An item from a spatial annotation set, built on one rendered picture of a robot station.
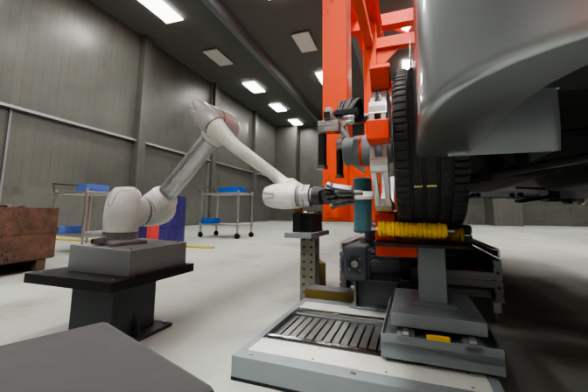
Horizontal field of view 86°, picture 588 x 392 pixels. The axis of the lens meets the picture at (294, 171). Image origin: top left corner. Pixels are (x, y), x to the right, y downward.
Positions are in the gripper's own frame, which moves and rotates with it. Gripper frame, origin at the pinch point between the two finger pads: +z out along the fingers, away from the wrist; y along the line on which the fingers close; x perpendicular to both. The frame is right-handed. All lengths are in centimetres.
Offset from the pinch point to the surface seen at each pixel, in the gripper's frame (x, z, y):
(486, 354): -37, 37, -32
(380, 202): 4.2, 5.1, -7.6
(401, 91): 19.2, 14.7, 31.2
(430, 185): -2.5, 22.7, 6.1
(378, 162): 3.9, 6.2, 12.2
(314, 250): 33, -42, -76
